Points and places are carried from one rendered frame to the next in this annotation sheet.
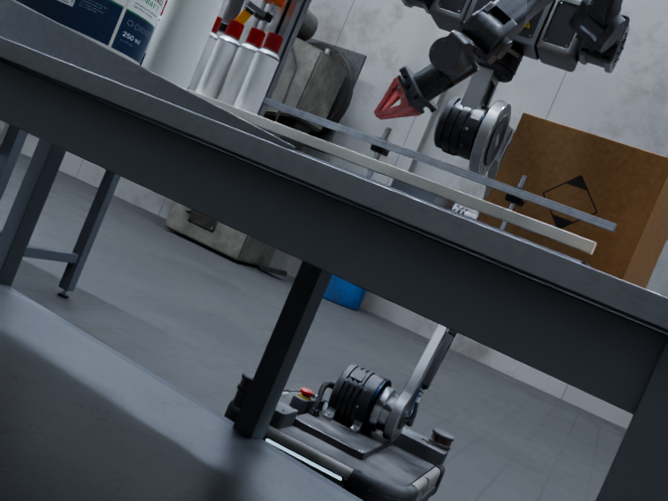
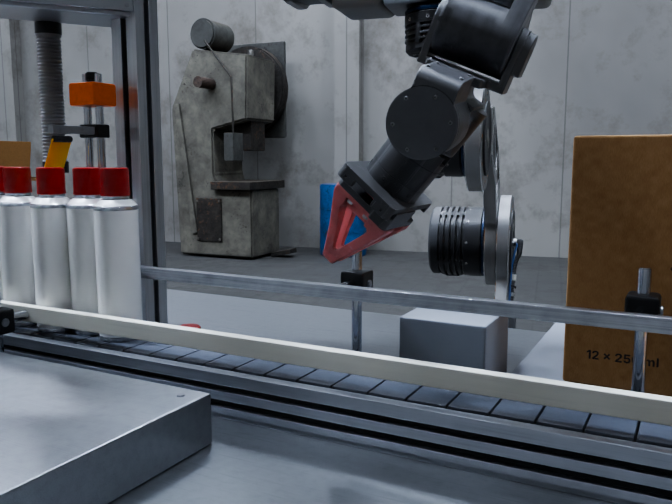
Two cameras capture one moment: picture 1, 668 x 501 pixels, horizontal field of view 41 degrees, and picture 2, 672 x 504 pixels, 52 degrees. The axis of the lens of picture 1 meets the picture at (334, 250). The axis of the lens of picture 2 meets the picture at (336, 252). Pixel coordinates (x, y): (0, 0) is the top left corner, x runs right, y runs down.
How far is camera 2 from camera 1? 1.04 m
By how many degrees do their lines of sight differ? 6
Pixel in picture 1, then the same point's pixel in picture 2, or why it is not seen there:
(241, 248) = (250, 246)
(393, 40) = (301, 18)
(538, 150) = (631, 195)
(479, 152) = (476, 168)
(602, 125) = not seen: hidden behind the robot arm
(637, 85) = not seen: outside the picture
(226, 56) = (53, 230)
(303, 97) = (247, 100)
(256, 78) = (111, 253)
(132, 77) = not seen: outside the picture
